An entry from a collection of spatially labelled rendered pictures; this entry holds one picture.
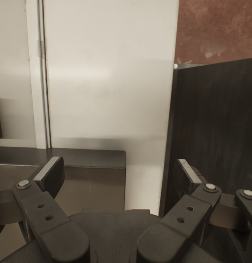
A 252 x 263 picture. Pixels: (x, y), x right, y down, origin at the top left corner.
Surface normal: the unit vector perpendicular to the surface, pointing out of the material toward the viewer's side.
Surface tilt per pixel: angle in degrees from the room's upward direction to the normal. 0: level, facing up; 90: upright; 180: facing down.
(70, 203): 0
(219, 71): 90
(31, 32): 0
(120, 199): 0
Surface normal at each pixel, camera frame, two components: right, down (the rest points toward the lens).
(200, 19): 0.01, 0.27
